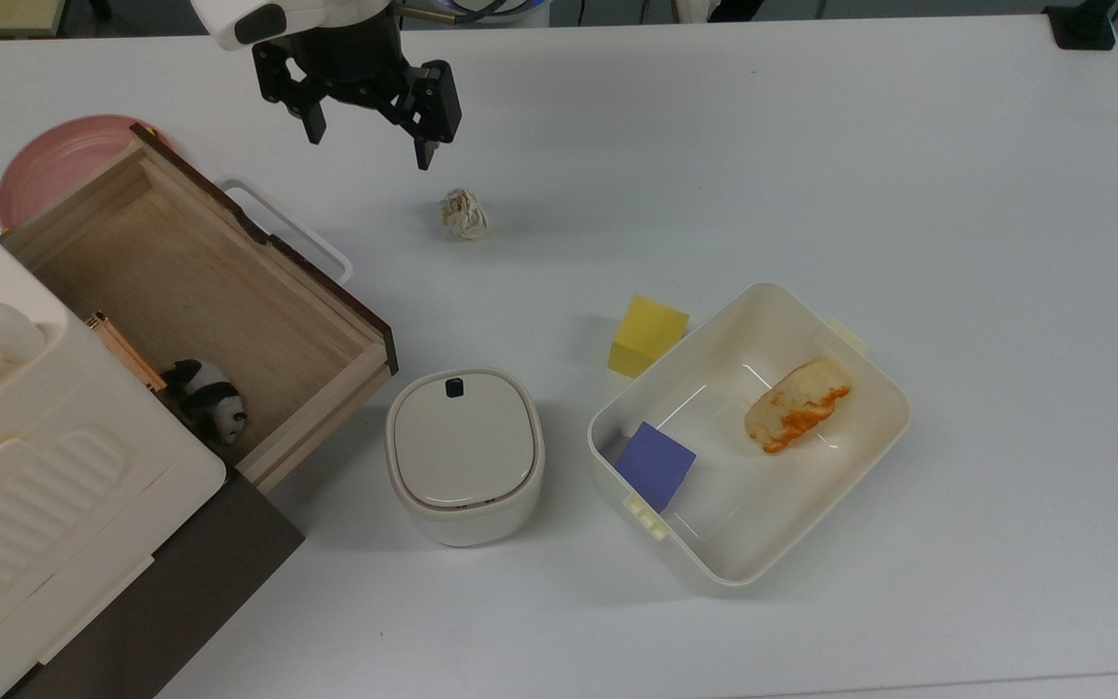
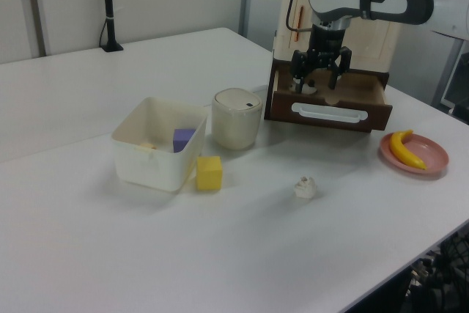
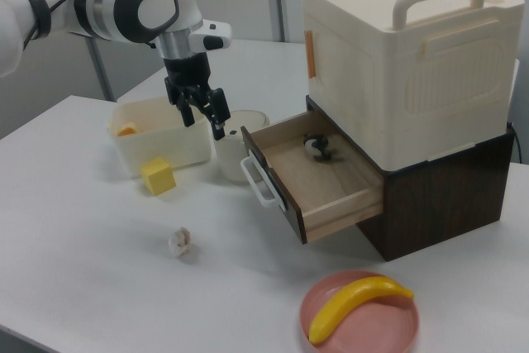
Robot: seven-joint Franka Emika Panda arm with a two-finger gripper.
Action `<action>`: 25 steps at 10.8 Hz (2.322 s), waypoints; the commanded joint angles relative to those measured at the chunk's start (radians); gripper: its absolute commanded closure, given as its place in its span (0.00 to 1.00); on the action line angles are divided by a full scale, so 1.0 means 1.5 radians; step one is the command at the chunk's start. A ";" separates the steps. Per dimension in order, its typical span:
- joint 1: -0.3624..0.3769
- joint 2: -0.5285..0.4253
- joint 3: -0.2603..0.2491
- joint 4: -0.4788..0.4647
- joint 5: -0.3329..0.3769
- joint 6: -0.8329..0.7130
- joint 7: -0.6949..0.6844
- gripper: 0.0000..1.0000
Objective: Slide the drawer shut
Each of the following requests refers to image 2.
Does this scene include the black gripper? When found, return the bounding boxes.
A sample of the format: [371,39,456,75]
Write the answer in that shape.
[290,23,353,95]

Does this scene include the white object inside drawer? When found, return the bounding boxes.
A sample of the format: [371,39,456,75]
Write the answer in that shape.
[289,79,319,95]

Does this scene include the beige wooden cabinet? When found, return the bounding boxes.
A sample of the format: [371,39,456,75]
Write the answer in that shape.
[272,0,418,73]

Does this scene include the beige lidded trash can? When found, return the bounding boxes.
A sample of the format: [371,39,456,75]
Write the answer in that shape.
[211,87,264,151]

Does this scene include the yellow banana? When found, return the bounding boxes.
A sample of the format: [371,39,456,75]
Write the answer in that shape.
[388,129,428,171]

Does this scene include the crumpled white paper ball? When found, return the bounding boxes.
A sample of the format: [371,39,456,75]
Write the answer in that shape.
[293,176,317,199]

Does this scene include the pink plate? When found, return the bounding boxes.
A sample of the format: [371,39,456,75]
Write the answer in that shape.
[379,132,450,177]

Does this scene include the yellow foam cube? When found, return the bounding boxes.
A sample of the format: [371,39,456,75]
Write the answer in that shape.
[196,155,224,192]

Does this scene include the purple foam block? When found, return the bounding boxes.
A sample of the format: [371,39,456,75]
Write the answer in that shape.
[172,128,198,154]

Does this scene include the white plastic bin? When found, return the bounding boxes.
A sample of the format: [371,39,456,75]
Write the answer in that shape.
[111,96,209,193]

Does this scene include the black pole stand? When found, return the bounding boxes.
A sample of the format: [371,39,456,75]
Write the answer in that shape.
[98,0,125,53]

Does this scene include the black mesh chair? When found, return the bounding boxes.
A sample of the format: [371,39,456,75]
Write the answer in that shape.
[402,223,469,313]

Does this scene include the brown drawer with white handle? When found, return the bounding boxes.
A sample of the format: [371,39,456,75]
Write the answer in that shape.
[263,56,394,134]

